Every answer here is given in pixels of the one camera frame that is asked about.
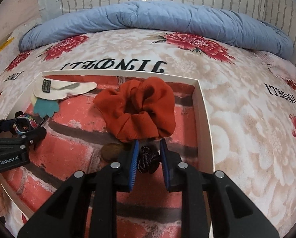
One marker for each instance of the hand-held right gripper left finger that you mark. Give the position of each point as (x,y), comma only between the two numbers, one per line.
(133,163)

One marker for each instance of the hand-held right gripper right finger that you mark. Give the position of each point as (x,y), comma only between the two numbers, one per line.
(164,163)

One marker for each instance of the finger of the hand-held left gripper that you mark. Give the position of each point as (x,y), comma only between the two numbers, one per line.
(35,136)
(1,126)

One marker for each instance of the white tray with brick lining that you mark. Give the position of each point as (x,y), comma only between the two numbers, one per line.
(71,138)

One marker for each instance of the teal hair clip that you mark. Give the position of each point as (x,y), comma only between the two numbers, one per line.
(45,107)

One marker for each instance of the orange scrunchie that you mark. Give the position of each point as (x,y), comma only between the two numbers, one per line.
(138,109)

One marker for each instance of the yellow board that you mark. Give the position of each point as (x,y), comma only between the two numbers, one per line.
(0,48)

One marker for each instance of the blue duvet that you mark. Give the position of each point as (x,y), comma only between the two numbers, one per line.
(163,22)

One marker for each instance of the floral pillow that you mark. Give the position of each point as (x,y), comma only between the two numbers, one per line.
(279,64)

